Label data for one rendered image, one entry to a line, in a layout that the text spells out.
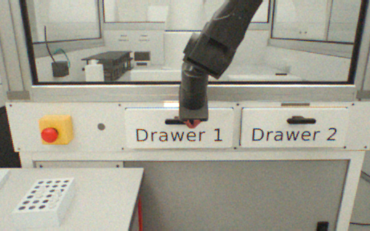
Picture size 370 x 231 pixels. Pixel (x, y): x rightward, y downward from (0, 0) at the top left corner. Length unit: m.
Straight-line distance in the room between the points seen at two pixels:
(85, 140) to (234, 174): 0.44
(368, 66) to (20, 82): 0.92
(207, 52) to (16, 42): 0.52
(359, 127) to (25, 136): 0.94
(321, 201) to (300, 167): 0.15
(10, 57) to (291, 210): 0.92
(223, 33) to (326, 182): 0.63
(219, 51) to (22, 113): 0.57
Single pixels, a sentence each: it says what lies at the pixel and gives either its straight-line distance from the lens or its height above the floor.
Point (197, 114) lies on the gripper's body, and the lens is 0.61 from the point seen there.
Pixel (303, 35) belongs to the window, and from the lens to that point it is 0.79.
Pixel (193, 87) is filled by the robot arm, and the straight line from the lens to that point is 0.56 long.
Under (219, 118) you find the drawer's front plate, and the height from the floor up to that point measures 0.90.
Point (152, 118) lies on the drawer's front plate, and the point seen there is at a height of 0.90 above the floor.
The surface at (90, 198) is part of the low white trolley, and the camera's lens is 0.68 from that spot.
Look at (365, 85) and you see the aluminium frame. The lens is 0.88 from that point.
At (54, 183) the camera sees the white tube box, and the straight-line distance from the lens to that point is 0.70.
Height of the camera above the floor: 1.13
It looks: 17 degrees down
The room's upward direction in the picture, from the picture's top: straight up
